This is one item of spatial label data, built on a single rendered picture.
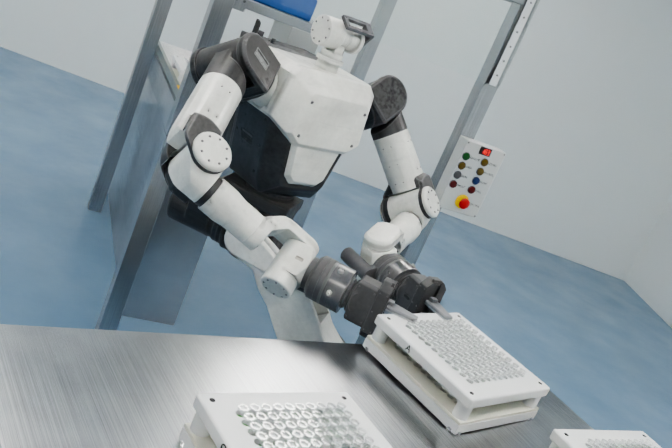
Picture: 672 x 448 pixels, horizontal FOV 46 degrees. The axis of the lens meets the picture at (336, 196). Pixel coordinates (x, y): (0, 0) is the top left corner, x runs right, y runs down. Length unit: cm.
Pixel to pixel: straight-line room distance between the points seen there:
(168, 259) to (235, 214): 148
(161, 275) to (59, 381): 186
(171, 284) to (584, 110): 414
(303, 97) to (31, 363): 82
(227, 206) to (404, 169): 61
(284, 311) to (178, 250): 109
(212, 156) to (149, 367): 43
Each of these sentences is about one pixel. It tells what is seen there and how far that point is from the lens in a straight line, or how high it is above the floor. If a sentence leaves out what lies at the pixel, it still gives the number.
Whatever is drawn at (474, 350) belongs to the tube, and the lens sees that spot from 147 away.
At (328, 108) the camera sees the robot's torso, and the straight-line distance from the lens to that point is 170.
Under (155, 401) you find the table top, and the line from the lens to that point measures 111.
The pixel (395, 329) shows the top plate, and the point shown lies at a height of 90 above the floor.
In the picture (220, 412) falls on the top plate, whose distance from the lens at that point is 100.
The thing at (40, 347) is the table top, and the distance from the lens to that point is 115.
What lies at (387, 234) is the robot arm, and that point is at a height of 96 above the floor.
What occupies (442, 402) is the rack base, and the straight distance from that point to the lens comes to 137.
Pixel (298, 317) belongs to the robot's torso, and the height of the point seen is 67.
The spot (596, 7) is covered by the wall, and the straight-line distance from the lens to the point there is 625.
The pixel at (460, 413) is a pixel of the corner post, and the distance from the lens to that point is 134.
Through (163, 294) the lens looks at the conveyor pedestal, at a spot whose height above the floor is 12.
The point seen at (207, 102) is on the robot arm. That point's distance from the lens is 151.
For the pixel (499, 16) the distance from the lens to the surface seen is 274.
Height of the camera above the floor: 144
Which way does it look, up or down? 15 degrees down
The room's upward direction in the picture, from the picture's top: 23 degrees clockwise
